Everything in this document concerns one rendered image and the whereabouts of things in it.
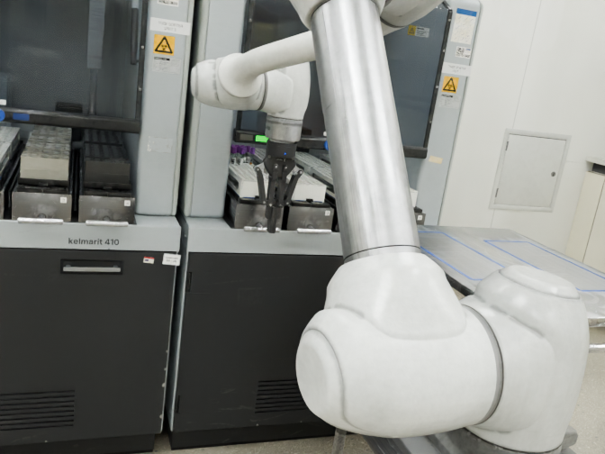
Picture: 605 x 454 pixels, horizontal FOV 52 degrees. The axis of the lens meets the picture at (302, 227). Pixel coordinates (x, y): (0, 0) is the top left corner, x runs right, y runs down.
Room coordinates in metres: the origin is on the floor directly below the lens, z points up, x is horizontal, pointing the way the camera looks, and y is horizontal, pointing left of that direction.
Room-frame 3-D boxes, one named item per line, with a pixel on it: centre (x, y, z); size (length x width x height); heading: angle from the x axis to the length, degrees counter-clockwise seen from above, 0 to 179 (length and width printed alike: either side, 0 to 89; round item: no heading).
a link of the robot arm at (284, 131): (1.54, 0.08, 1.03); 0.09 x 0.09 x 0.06
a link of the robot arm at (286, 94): (1.53, 0.09, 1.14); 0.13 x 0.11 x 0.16; 116
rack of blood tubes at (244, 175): (1.82, 0.19, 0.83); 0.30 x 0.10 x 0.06; 21
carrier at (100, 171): (1.58, 0.53, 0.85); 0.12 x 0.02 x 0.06; 111
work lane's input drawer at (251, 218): (1.95, 0.24, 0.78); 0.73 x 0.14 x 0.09; 21
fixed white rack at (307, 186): (1.87, 0.05, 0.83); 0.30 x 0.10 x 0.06; 21
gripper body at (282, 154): (1.54, 0.08, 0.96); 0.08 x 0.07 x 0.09; 111
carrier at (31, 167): (1.53, 0.67, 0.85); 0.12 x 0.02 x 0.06; 112
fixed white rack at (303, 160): (2.22, 0.02, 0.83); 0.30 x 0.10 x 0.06; 21
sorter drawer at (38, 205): (1.75, 0.75, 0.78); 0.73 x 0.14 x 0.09; 21
